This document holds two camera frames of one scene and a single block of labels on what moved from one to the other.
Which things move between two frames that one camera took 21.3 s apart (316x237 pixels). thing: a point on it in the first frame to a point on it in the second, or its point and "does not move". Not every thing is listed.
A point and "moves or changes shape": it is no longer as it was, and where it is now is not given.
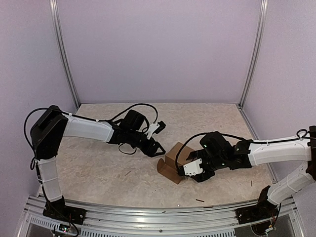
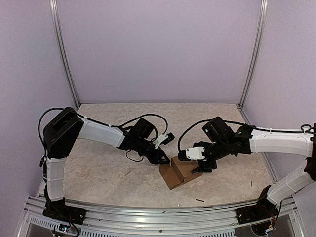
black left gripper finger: x=163 y=152 to x=165 y=161
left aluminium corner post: x=55 y=16 does not move
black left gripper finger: x=157 y=145 to x=164 y=155
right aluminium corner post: x=261 y=21 does not move
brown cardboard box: x=168 y=169 moves or changes shape
